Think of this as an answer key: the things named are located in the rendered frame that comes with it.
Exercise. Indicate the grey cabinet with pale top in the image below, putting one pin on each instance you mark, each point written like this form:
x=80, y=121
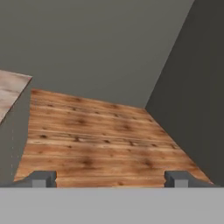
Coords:
x=14, y=116

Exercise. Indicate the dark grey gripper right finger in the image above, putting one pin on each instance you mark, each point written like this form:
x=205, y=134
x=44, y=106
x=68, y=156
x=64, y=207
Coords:
x=178, y=178

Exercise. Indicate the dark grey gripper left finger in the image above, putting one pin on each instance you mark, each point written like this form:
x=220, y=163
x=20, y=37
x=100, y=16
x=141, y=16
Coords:
x=43, y=178

